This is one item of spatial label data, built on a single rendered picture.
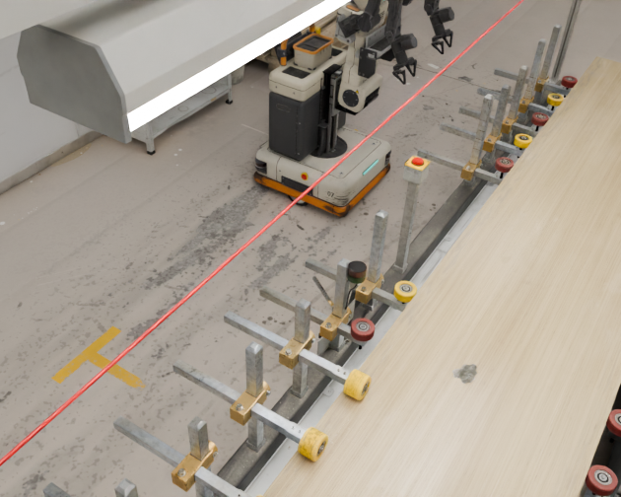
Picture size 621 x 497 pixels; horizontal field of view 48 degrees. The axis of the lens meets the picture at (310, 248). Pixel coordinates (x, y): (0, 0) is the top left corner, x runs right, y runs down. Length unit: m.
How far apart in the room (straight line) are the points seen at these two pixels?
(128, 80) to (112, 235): 3.64
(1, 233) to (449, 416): 2.99
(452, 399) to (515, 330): 0.39
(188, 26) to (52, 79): 0.12
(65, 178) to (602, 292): 3.31
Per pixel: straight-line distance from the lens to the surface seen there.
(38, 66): 0.64
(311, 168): 4.19
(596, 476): 2.19
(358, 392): 2.11
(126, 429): 2.06
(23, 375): 3.57
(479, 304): 2.53
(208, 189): 4.49
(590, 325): 2.59
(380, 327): 2.76
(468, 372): 2.29
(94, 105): 0.61
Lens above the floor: 2.62
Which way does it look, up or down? 40 degrees down
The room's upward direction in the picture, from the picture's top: 3 degrees clockwise
